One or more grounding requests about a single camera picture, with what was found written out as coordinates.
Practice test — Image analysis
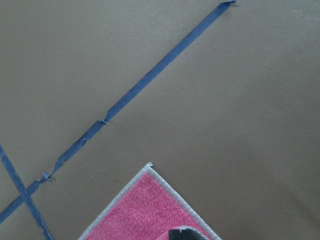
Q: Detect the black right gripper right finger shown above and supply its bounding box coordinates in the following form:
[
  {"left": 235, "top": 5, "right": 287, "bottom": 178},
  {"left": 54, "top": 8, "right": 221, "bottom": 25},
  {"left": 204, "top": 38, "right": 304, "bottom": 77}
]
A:
[{"left": 181, "top": 227, "right": 208, "bottom": 240}]

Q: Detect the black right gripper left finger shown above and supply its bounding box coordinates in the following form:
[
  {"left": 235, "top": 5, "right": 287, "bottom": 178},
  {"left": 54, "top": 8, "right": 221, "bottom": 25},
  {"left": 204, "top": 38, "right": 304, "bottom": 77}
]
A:
[{"left": 168, "top": 228, "right": 182, "bottom": 240}]

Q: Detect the pink towel with grey trim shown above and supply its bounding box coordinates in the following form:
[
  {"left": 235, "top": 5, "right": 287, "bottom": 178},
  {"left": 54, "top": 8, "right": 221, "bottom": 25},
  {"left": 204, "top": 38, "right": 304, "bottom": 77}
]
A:
[{"left": 80, "top": 163, "right": 220, "bottom": 240}]

